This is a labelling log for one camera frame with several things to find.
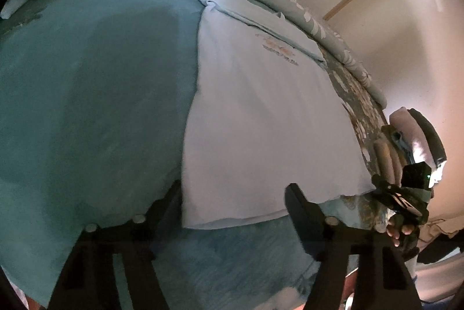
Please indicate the teal floral blanket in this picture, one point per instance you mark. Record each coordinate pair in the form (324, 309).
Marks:
(90, 96)

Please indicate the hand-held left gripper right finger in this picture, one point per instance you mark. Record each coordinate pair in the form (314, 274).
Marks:
(304, 219)

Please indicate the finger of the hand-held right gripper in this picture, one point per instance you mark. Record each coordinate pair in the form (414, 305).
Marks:
(382, 186)

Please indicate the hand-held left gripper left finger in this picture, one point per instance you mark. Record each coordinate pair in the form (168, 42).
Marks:
(170, 201)

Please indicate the teal cloth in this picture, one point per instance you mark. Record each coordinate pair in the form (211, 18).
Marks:
(398, 139)

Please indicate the light blue t-shirt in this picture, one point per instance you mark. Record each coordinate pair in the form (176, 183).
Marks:
(272, 114)

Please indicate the person's right hand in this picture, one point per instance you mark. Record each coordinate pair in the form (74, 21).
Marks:
(393, 232)

